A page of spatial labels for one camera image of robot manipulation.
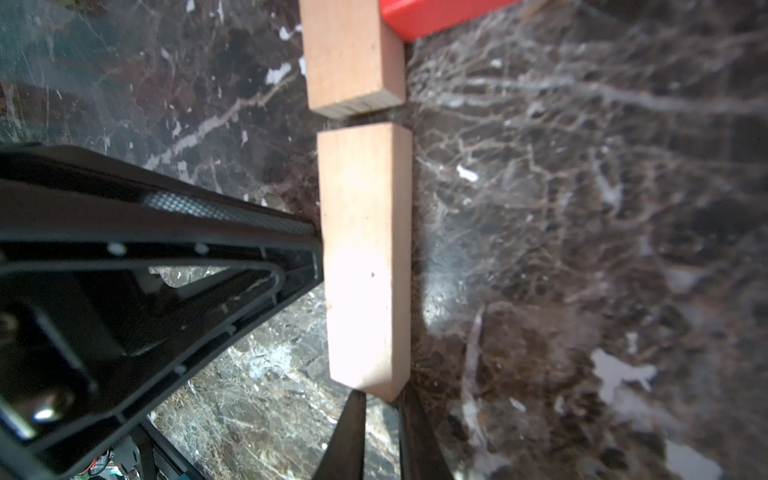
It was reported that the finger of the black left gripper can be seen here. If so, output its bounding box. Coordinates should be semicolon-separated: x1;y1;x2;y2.
1;144;323;479

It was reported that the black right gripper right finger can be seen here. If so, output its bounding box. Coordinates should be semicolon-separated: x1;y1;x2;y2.
397;386;454;480

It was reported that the natural wood block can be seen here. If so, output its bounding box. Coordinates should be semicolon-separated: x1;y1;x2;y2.
317;122;413;402
299;0;407;119

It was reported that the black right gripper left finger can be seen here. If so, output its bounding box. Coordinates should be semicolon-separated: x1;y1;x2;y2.
312;390;366;480

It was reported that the red block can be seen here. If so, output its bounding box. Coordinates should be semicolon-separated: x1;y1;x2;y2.
379;0;519;42

